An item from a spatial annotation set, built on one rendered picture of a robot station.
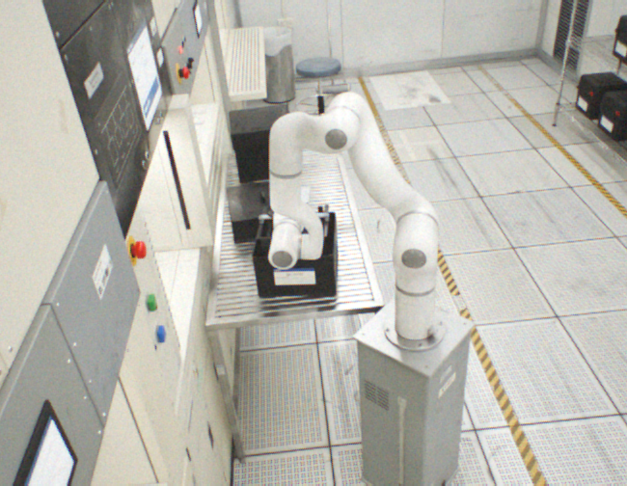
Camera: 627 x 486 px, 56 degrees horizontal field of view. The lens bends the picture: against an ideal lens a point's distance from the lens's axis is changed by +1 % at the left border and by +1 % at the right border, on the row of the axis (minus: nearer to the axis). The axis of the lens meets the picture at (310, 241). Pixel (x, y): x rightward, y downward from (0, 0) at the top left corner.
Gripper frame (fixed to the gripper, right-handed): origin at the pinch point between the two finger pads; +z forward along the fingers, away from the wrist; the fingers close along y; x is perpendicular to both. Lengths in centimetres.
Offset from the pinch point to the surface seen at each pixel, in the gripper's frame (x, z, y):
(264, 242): -9.0, -9.5, -9.2
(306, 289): -26.8, -13.1, 3.5
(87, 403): 31, -110, -19
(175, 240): -14.6, 1.5, -43.9
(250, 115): -4, 90, -28
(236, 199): -20, 38, -28
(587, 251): -106, 113, 149
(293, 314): -29.8, -22.4, -0.3
